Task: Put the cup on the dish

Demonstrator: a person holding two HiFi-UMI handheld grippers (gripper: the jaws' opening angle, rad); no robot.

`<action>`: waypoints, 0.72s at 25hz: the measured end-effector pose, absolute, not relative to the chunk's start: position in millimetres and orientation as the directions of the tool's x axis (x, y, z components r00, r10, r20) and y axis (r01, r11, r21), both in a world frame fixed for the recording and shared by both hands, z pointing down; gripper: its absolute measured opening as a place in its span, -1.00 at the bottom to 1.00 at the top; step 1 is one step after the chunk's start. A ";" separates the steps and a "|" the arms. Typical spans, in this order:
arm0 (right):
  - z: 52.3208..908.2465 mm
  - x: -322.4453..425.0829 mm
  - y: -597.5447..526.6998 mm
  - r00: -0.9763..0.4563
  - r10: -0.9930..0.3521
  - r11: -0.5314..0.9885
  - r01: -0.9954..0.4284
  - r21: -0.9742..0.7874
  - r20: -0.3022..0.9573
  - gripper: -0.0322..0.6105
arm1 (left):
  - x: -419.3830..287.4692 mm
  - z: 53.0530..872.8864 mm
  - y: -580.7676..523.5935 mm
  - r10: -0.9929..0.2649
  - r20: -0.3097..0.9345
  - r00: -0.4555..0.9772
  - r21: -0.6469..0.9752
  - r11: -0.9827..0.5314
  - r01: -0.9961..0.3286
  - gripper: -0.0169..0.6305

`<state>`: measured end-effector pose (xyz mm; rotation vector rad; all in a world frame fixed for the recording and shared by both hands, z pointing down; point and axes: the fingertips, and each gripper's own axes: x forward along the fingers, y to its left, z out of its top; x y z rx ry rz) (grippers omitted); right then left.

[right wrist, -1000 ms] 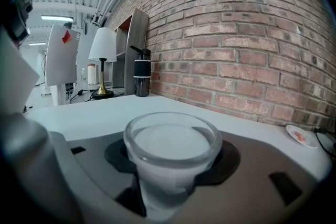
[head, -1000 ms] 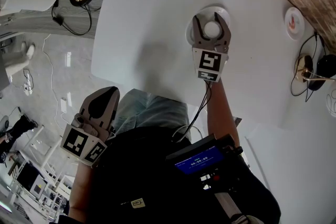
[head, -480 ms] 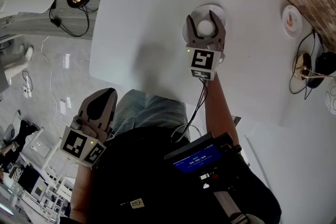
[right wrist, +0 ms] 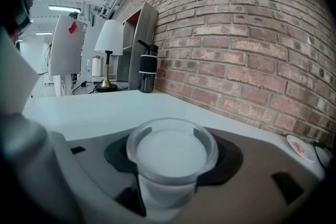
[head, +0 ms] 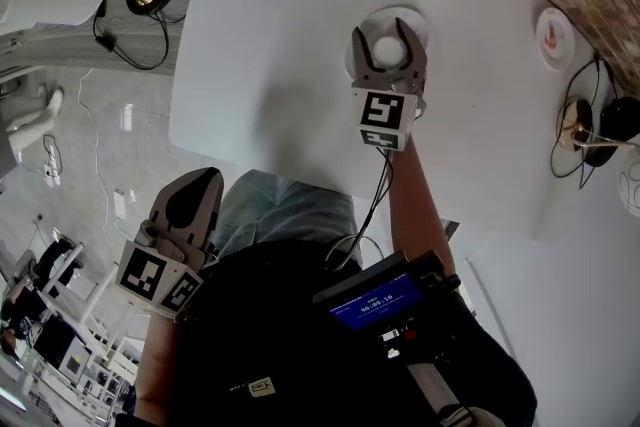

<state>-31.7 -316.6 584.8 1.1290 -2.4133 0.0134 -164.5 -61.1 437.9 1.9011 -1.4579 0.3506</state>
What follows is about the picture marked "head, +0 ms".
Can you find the white cup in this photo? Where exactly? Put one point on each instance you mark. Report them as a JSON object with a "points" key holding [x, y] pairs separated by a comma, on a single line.
{"points": [[389, 51]]}

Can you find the white power strip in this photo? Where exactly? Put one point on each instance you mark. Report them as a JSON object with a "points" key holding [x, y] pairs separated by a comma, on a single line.
{"points": [[52, 172]]}

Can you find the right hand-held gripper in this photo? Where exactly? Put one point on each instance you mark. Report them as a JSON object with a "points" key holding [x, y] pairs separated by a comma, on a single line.
{"points": [[382, 110]]}

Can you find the white saucer plate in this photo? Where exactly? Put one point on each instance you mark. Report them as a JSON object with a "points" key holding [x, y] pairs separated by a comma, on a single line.
{"points": [[382, 17]]}

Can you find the person's right forearm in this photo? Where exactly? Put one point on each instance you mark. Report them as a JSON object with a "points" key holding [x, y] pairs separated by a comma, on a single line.
{"points": [[420, 215]]}

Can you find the black rounded object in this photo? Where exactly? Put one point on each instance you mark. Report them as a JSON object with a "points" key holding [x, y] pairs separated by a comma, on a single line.
{"points": [[617, 120]]}

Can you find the white power adapter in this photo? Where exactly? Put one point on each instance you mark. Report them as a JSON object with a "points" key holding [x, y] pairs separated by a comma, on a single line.
{"points": [[120, 204]]}

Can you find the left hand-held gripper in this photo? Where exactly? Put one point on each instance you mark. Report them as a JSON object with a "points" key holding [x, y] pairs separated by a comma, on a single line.
{"points": [[145, 272]]}

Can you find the white boot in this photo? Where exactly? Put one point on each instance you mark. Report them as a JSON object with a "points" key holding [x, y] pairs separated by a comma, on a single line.
{"points": [[35, 120]]}

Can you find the white plate with red print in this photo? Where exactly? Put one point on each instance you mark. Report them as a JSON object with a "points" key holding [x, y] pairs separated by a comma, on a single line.
{"points": [[556, 40]]}

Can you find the person's left forearm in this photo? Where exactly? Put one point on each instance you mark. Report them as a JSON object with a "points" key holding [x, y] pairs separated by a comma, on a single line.
{"points": [[162, 365]]}

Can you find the white metal rack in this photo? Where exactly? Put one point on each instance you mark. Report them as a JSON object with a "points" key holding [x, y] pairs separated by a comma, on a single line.
{"points": [[97, 315]]}

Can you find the person's light jeans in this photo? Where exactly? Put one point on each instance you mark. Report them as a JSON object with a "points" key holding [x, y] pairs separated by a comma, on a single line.
{"points": [[280, 210]]}

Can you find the person's black vest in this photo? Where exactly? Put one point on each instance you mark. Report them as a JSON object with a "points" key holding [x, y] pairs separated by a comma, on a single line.
{"points": [[280, 340]]}

